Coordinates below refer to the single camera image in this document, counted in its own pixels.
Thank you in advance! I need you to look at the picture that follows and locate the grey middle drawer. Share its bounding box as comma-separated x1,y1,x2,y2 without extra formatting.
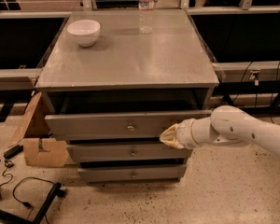
67,143,191,162

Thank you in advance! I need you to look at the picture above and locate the grey wooden drawer cabinet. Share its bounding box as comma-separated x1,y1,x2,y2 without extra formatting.
34,8,220,182

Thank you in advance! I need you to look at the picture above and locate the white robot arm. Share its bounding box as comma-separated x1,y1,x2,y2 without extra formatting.
160,105,280,157

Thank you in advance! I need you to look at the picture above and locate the grey top drawer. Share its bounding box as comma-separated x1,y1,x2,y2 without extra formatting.
46,96,210,141

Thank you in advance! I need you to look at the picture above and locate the clear plastic water bottle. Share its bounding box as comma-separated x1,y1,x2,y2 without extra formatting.
138,0,155,34

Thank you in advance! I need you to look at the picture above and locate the black metal floor frame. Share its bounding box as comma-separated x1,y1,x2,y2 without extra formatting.
0,181,67,224

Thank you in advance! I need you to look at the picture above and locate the grey drawer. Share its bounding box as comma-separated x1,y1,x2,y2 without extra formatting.
78,164,187,183
67,143,191,162
46,96,210,141

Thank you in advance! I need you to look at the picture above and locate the white ceramic bowl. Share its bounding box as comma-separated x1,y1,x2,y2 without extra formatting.
66,20,101,47

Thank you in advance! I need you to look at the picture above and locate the black cable on floor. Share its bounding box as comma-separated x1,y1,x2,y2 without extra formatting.
0,159,59,209

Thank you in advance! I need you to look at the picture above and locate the brown cardboard box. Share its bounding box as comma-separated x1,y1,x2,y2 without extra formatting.
9,92,69,168

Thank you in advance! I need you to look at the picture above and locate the grey bottom drawer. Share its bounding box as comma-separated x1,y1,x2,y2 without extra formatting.
78,164,187,183

